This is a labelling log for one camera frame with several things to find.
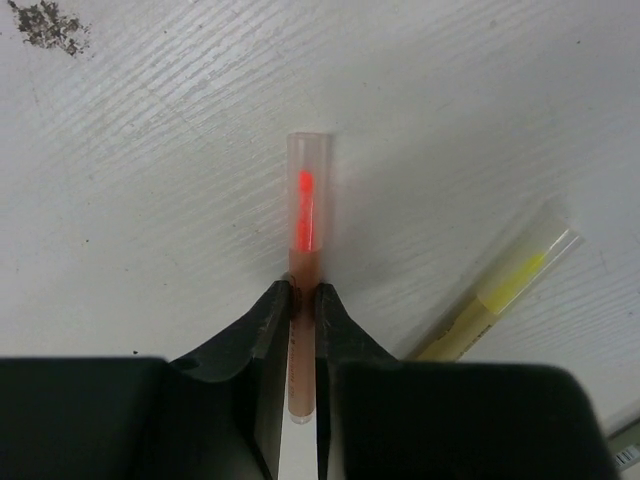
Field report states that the yellow highlighter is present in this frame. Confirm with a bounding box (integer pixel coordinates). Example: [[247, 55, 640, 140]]
[[404, 197, 583, 362]]

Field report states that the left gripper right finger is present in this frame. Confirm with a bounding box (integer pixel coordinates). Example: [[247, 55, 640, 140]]
[[315, 284, 618, 479]]

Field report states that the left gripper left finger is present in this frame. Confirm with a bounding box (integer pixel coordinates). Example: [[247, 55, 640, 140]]
[[1, 281, 291, 479]]

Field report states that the green highlighter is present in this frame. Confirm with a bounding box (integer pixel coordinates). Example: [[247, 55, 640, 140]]
[[608, 421, 640, 472]]

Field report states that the brown orange highlighter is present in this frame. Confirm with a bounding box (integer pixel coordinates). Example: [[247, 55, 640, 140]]
[[287, 132, 331, 425]]

